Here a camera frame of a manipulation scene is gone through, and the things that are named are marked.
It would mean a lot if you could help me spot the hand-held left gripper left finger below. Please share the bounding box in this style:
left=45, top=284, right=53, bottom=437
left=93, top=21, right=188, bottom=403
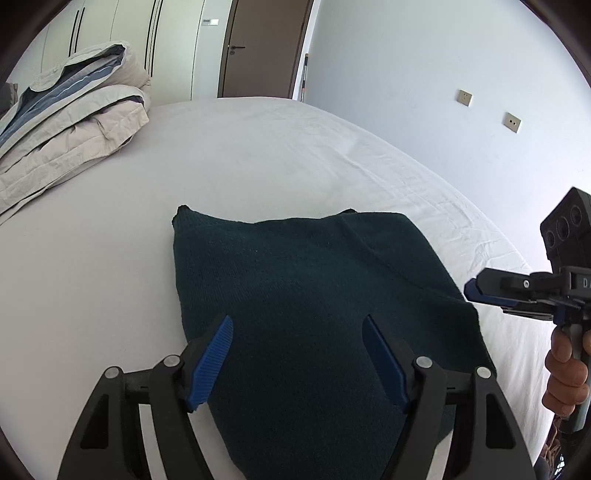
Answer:
left=58, top=315, right=235, bottom=480

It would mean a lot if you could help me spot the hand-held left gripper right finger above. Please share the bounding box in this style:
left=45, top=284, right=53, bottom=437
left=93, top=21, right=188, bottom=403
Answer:
left=361, top=315, right=536, bottom=480

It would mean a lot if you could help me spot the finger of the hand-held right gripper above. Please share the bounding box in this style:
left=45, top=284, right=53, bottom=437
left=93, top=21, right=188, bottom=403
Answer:
left=501, top=305, right=557, bottom=320
left=464, top=268, right=536, bottom=308

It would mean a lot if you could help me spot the dark green knit sweater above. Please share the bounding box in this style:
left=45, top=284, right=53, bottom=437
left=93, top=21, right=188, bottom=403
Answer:
left=172, top=205, right=498, bottom=480

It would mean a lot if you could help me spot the person's right hand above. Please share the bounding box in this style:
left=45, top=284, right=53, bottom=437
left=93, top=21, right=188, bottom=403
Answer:
left=542, top=329, right=591, bottom=418

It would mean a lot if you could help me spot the white bed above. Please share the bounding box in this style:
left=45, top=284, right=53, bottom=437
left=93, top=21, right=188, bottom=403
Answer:
left=0, top=96, right=560, bottom=480

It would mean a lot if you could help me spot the folded beige blue striped duvet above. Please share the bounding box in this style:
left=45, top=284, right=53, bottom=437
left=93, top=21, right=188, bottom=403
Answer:
left=0, top=41, right=153, bottom=227

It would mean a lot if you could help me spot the brown wooden door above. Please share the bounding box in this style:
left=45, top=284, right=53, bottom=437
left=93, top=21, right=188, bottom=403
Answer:
left=217, top=0, right=315, bottom=100

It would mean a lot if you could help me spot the white wardrobe with dark strips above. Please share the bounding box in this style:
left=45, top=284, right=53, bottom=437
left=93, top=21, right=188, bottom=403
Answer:
left=28, top=0, right=232, bottom=105

